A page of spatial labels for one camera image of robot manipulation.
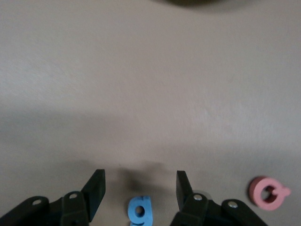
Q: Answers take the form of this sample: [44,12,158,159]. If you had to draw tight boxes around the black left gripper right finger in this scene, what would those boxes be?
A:
[169,170,269,226]

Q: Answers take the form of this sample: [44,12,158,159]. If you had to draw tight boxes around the red foam letter Q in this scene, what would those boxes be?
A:
[249,176,292,211]

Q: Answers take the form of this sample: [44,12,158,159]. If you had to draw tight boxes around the blue foam letter g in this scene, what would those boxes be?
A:
[127,195,153,226]

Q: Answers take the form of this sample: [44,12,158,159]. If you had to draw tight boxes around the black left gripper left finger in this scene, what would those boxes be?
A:
[0,169,106,226]

